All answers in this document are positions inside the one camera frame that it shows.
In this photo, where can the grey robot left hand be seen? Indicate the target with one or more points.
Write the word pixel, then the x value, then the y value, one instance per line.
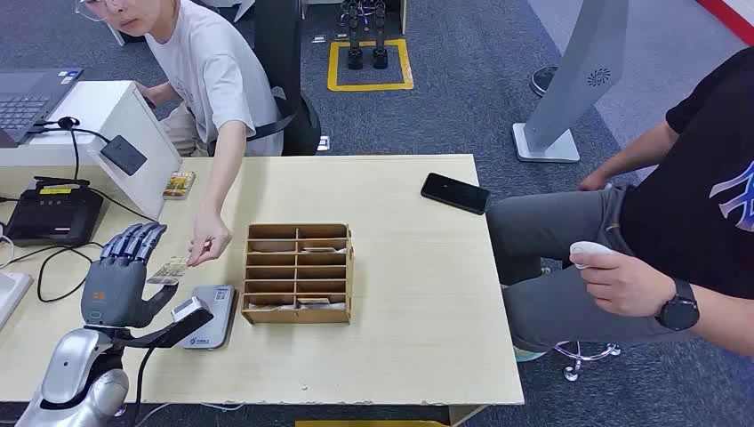
pixel 112 294

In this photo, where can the patterned ID card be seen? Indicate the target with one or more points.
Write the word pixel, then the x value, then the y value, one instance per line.
pixel 168 272

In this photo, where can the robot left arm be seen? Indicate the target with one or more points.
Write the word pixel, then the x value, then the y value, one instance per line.
pixel 73 371

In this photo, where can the grey card reader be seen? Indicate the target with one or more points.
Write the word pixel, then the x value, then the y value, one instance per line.
pixel 221 312

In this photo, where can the person's left hand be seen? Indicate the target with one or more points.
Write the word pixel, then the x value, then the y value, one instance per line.
pixel 209 236
pixel 624 286

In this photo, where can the person's hand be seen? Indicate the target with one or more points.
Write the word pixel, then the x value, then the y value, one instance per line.
pixel 624 286
pixel 148 93
pixel 209 236
pixel 592 181

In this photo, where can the black panel card reader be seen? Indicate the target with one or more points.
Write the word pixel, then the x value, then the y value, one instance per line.
pixel 124 155

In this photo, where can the wooden card organizer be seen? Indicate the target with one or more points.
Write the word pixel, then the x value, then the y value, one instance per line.
pixel 297 273

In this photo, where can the person's right hand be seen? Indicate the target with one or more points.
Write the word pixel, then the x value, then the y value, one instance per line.
pixel 148 93
pixel 592 181

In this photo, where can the person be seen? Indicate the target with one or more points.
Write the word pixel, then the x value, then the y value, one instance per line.
pixel 218 76
pixel 695 206

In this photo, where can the black terminal with yellow label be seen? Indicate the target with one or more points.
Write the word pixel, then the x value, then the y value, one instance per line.
pixel 53 215

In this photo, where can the stack of hotel cards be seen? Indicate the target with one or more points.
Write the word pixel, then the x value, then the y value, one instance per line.
pixel 179 185

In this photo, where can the white counter stand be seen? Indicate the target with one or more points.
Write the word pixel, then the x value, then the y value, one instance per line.
pixel 118 112

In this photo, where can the dark grey laptop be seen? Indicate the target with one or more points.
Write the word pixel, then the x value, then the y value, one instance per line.
pixel 29 100

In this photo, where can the silver floor socket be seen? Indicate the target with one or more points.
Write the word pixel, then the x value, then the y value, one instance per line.
pixel 323 143

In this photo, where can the black office chair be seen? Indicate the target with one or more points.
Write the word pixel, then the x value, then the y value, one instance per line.
pixel 280 59

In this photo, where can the yellow floor tape square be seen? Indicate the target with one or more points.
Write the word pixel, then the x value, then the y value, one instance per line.
pixel 370 87

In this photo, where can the humanoid robot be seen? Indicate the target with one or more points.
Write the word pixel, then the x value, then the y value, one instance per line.
pixel 355 56

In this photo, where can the black smartphone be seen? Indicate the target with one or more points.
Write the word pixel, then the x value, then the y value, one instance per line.
pixel 455 193

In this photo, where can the chrome stool base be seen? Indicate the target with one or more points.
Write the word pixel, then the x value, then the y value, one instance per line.
pixel 583 356

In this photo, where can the white handheld remote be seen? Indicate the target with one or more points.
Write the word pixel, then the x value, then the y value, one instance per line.
pixel 589 248

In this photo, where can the black round floor base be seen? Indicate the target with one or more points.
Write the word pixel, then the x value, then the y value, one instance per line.
pixel 542 82

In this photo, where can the grey kiosk stand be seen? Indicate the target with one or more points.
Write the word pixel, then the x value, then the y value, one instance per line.
pixel 583 59

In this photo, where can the black wristwatch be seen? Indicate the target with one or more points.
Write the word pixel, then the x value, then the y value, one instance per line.
pixel 678 309

